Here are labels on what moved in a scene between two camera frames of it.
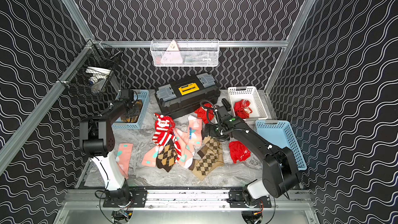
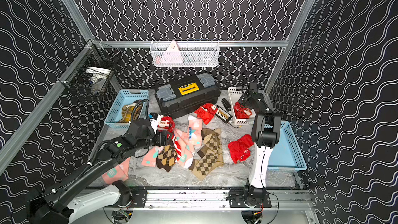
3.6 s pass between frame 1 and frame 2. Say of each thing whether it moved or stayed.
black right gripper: moved
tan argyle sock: stayed
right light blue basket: stayed
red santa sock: stayed
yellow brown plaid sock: moved
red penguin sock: stayed
